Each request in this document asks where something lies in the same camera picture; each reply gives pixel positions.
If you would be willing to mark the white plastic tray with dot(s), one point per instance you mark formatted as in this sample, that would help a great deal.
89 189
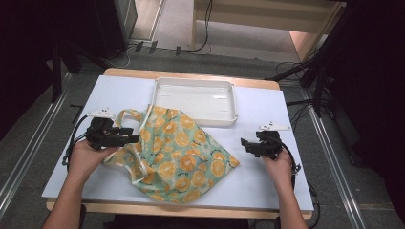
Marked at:
197 100

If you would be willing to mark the metal floor rail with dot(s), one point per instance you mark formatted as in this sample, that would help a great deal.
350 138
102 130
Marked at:
334 165
28 149

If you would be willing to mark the dark cabinet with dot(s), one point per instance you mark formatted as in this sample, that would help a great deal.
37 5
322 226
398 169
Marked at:
117 22

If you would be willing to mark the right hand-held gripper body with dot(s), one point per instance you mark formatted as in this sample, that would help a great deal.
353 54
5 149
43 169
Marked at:
269 144

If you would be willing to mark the person's left hand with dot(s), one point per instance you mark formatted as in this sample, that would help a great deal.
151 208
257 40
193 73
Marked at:
84 160

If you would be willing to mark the small black floor bracket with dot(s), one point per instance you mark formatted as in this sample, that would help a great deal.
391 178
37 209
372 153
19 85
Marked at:
77 111

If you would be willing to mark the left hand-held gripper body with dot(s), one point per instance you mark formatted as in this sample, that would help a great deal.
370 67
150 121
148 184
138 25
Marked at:
102 133

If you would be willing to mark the green orange-print cloth bag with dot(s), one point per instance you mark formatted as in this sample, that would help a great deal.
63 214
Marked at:
181 156

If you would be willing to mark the light wooden desk frame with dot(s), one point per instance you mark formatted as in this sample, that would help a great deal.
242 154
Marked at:
254 16

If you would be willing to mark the wooden table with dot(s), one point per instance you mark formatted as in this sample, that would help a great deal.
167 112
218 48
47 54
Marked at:
133 73

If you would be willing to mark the white board table cover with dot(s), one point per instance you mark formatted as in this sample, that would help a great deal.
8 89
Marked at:
121 92

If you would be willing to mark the person's right hand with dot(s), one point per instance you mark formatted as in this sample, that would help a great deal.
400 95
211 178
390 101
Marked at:
281 171

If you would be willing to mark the person's dark-clothed legs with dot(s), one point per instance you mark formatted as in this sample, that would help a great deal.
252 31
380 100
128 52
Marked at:
178 222

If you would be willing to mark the black metal stand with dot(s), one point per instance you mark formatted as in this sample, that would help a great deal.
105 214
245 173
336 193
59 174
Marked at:
318 66
57 70

